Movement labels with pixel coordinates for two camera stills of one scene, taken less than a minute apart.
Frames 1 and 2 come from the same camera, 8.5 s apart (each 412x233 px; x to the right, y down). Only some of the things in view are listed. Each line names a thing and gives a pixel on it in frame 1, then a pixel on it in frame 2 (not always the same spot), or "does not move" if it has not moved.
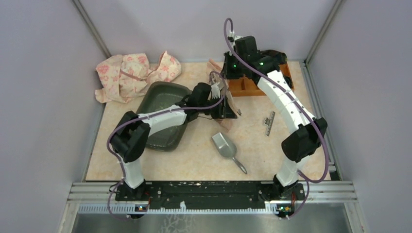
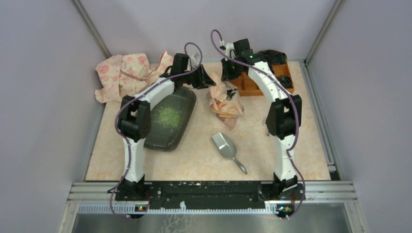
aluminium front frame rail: x=103 y=198 does not move
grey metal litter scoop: x=227 y=148 does not move
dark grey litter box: x=157 y=95 does not move
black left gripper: x=223 y=110 to x=204 y=80
